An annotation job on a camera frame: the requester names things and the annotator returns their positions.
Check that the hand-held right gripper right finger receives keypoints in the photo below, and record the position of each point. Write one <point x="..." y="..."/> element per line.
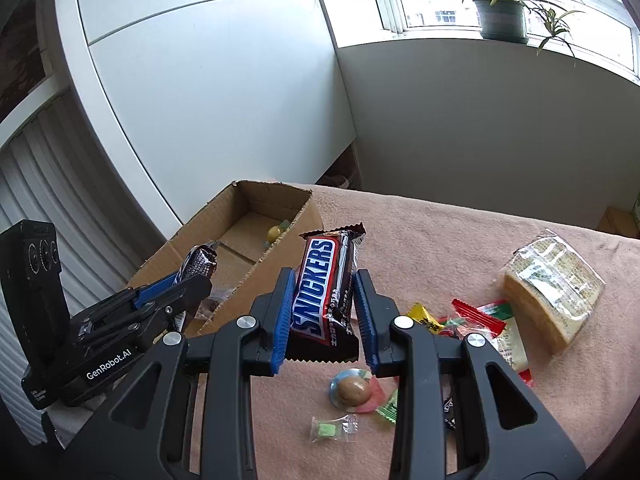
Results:
<point x="364" y="320"/>

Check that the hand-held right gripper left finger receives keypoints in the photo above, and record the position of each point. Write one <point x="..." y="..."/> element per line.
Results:
<point x="285" y="315"/>

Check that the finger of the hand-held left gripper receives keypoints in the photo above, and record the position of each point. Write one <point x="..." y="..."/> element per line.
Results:
<point x="185" y="297"/>
<point x="157" y="290"/>

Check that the silver black snack packet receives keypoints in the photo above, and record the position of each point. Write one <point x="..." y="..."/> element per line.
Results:
<point x="199" y="260"/>

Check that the brown chocolate bar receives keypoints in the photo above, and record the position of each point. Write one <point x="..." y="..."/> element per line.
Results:
<point x="312" y="285"/>

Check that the yellow snack packet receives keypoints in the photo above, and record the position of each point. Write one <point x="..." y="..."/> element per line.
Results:
<point x="425" y="317"/>

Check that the cardboard box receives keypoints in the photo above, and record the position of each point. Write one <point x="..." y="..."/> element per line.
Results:
<point x="240" y="200"/>

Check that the round brown egg snack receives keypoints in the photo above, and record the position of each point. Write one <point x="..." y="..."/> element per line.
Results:
<point x="352" y="391"/>

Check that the yellow candy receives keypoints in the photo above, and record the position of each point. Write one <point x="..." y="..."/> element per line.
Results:
<point x="274" y="233"/>

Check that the small green snack packet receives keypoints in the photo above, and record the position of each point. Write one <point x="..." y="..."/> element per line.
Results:
<point x="389" y="407"/>

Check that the red snack packet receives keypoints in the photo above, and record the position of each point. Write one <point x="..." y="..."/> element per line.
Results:
<point x="477" y="317"/>

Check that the green candy in clear wrapper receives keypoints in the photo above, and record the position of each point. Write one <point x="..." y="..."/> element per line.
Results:
<point x="327" y="429"/>

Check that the small black snack packet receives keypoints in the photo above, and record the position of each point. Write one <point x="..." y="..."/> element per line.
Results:
<point x="449" y="412"/>

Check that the white ribbed radiator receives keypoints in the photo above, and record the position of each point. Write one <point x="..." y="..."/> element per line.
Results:
<point x="65" y="180"/>

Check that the white green snack packet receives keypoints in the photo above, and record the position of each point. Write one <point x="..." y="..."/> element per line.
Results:
<point x="510" y="347"/>

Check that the sliced bread in clear bag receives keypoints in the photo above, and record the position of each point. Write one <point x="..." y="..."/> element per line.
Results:
<point x="545" y="300"/>

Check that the white cabinet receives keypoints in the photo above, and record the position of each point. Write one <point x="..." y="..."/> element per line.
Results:
<point x="225" y="85"/>

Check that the brown carton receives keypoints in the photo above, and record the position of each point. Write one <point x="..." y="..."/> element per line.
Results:
<point x="620" y="222"/>

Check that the potted spider plant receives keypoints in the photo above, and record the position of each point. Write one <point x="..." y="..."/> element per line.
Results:
<point x="500" y="17"/>

